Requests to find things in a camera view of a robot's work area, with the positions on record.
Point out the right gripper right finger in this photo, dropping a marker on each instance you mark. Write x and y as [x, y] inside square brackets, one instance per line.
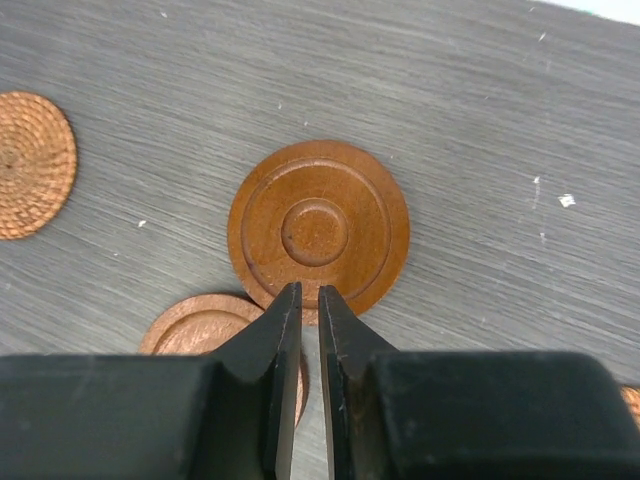
[355, 437]

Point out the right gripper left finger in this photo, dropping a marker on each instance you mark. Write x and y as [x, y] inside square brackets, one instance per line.
[248, 405]

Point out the brown wooden coaster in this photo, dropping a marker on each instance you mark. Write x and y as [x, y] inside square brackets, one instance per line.
[319, 212]
[201, 324]

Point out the woven rattan coaster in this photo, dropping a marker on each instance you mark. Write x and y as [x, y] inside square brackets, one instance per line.
[631, 396]
[39, 162]

